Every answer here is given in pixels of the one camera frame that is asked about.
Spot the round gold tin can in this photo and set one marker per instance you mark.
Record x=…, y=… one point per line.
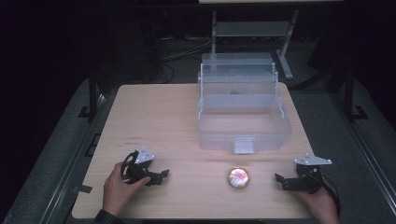
x=238, y=178

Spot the person's right hand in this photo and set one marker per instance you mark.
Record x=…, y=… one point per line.
x=320, y=205

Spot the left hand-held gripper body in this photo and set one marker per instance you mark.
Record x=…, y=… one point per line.
x=144, y=154

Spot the dark tape strip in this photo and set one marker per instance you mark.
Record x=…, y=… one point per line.
x=84, y=188

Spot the aluminium floor rail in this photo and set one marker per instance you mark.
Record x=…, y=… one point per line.
x=364, y=149
x=74, y=161

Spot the black metal post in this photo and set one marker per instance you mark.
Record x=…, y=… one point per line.
x=350, y=96
x=92, y=93

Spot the person's left hand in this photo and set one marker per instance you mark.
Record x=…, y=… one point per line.
x=117, y=193

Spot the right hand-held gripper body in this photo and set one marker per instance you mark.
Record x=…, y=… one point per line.
x=308, y=177

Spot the clear plastic storage box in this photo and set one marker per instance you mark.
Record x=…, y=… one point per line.
x=243, y=124

